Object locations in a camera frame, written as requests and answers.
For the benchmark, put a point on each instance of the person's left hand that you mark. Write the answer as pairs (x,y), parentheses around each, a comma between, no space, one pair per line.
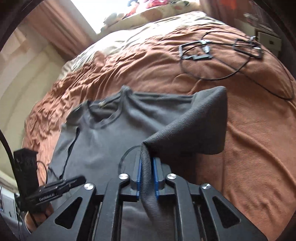
(32,221)

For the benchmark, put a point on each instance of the beige patterned pillow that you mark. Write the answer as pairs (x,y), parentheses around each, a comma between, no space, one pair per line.
(131,22)

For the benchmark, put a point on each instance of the cream padded headboard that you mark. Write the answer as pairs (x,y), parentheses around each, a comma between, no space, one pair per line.
(29,67)

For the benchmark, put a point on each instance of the plush toys on windowsill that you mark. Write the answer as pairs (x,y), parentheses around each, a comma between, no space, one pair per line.
(151,9)

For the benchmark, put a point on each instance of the grey t-shirt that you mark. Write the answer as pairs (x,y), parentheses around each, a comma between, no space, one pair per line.
(100,139)

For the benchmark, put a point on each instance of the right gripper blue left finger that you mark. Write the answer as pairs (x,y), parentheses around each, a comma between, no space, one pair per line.
(137,175)

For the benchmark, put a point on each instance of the left pink curtain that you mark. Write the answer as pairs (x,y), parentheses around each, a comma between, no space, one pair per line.
(58,22)

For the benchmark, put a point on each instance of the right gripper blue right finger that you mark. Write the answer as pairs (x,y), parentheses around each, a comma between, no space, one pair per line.
(159,178)

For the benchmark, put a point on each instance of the white bedside table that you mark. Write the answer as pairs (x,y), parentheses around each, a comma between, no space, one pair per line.
(265,35)

